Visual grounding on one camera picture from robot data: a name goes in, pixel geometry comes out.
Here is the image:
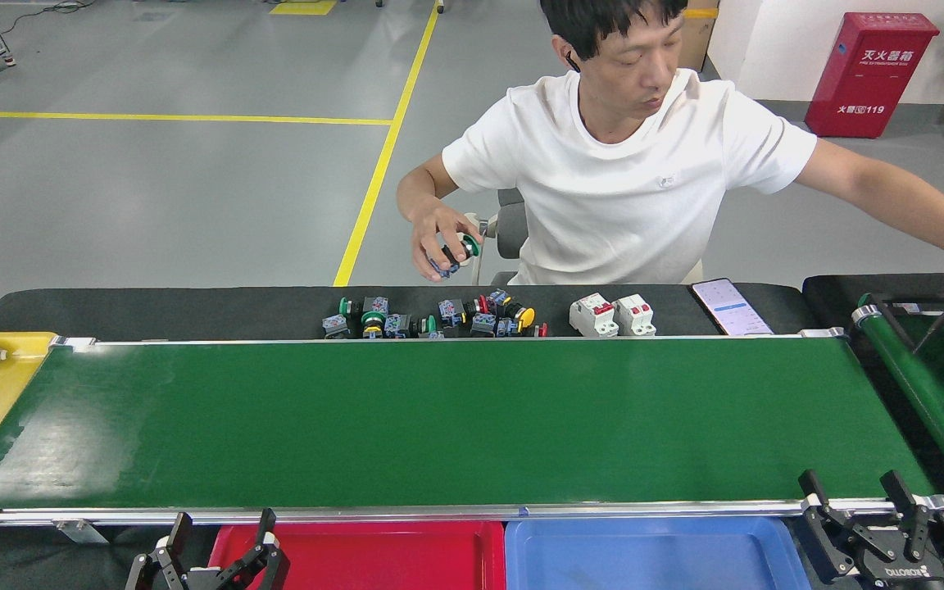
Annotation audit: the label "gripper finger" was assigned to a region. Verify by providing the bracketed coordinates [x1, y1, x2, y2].
[193, 508, 291, 590]
[798, 470, 891, 576]
[882, 470, 944, 574]
[126, 512, 194, 590]

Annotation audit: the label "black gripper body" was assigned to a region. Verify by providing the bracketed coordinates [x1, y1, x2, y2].
[857, 561, 944, 590]

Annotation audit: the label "white circuit breaker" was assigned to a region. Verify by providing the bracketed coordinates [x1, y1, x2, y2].
[569, 293, 620, 339]
[612, 293, 658, 338]

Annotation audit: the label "red plastic tray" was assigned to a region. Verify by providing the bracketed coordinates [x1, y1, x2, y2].
[208, 521, 507, 590]

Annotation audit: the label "short green conveyor belt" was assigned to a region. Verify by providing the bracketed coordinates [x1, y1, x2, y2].
[851, 291, 944, 502]

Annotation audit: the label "blue plastic tray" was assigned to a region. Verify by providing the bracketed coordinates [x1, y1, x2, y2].
[505, 516, 813, 590]

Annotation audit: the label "long green conveyor belt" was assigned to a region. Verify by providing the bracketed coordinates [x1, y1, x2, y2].
[0, 330, 944, 543]

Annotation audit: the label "person's right hand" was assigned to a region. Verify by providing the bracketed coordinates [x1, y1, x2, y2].
[411, 201, 483, 284]

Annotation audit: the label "smartphone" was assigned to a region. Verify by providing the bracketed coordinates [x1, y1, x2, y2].
[691, 278, 774, 337]

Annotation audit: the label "person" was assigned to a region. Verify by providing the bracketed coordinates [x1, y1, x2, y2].
[397, 0, 944, 357]

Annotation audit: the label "grey office chair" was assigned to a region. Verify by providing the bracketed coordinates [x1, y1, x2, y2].
[464, 188, 530, 286]

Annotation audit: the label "red fire extinguisher cabinet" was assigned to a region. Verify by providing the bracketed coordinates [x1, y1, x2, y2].
[804, 11, 940, 138]

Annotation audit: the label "cardboard box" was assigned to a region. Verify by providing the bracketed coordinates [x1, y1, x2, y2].
[679, 0, 720, 73]

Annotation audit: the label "black cable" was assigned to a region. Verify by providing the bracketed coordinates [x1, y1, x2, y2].
[872, 293, 944, 356]

